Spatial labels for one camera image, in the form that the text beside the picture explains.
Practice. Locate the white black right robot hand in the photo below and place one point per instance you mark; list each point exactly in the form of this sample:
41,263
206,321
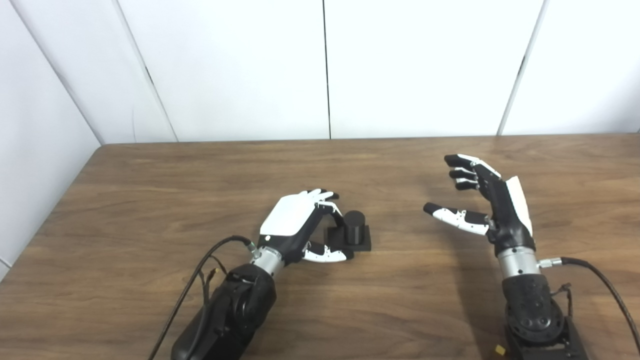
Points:
505,210

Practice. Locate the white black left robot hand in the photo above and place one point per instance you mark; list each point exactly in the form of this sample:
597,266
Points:
287,220

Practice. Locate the black peg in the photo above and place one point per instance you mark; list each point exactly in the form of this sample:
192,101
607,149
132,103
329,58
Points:
355,225

